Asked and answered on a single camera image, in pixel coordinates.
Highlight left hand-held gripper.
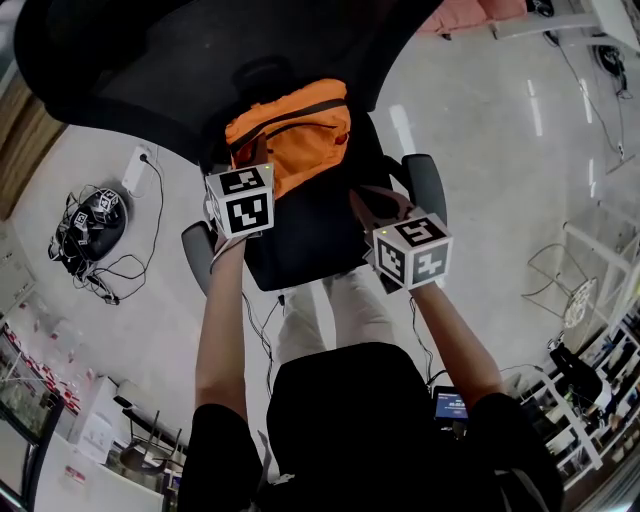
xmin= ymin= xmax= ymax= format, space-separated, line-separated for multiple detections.
xmin=202 ymin=163 xmax=277 ymax=241

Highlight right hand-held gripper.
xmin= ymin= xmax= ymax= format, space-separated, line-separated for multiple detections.
xmin=348 ymin=187 xmax=455 ymax=294

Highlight orange bag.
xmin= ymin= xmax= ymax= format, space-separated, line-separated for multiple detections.
xmin=224 ymin=78 xmax=353 ymax=201

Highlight black mesh office chair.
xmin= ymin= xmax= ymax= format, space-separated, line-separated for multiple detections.
xmin=13 ymin=0 xmax=449 ymax=297

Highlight person's right forearm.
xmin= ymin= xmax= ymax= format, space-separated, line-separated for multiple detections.
xmin=408 ymin=279 xmax=505 ymax=411

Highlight person's left forearm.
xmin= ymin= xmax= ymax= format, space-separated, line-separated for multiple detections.
xmin=193 ymin=237 xmax=250 ymax=421

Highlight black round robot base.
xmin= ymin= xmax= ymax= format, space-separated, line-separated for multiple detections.
xmin=594 ymin=44 xmax=629 ymax=76

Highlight white power strip with plug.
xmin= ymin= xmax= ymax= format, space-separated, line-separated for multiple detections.
xmin=121 ymin=144 xmax=154 ymax=199

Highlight black round tray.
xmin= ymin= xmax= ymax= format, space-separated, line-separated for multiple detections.
xmin=62 ymin=189 xmax=130 ymax=262

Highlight black device with blue screen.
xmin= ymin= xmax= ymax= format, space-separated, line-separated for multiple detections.
xmin=432 ymin=384 xmax=470 ymax=421

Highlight pink cushioned armchair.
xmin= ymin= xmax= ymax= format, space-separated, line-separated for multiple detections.
xmin=414 ymin=0 xmax=529 ymax=40

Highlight person's black shirt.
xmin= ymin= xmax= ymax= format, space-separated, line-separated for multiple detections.
xmin=177 ymin=342 xmax=566 ymax=512

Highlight wooden step platform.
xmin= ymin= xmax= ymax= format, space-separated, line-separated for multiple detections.
xmin=0 ymin=74 xmax=66 ymax=221

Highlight white panel cabinet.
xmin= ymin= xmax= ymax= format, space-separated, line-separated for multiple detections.
xmin=0 ymin=219 xmax=39 ymax=316

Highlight glass display case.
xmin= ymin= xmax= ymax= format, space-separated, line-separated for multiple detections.
xmin=0 ymin=324 xmax=66 ymax=446

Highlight white shelving rack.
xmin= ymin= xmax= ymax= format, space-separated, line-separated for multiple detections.
xmin=519 ymin=309 xmax=640 ymax=491

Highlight white desk with papers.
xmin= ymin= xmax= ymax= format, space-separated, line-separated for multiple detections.
xmin=34 ymin=374 xmax=166 ymax=512

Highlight wire frame stool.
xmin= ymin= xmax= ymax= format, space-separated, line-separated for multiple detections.
xmin=521 ymin=243 xmax=600 ymax=330

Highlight white frame table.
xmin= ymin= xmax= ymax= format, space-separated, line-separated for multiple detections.
xmin=562 ymin=199 xmax=640 ymax=326

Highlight long black floor cable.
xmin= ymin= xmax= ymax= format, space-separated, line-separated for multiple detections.
xmin=544 ymin=32 xmax=636 ymax=176

